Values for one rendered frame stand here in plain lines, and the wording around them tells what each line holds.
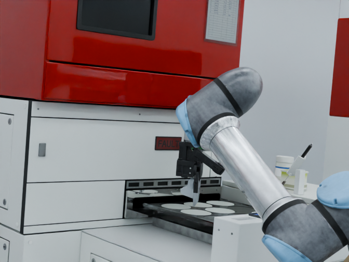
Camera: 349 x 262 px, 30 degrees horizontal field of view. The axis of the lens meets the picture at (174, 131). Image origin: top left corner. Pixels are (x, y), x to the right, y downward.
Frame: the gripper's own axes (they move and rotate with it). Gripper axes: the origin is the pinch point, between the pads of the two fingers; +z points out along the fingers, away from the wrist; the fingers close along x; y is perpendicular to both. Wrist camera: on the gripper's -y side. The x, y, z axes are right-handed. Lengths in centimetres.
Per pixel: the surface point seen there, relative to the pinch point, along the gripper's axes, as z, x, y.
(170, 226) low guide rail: 8.4, 2.5, 7.9
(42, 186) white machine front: -4, 26, 44
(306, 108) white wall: -33, -308, -48
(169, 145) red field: -17.2, -10.2, 12.3
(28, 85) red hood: -34, 28, 50
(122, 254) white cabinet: 12.6, 29.9, 17.3
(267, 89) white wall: -45, -272, -17
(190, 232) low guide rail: 8.1, 9.3, 0.1
